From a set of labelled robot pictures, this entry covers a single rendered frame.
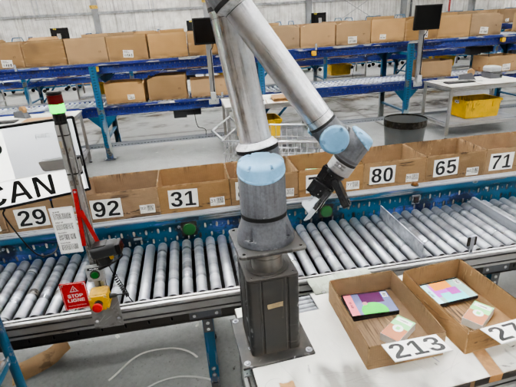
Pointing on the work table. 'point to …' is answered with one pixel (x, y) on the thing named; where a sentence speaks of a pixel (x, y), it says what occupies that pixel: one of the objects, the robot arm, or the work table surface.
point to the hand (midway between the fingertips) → (311, 216)
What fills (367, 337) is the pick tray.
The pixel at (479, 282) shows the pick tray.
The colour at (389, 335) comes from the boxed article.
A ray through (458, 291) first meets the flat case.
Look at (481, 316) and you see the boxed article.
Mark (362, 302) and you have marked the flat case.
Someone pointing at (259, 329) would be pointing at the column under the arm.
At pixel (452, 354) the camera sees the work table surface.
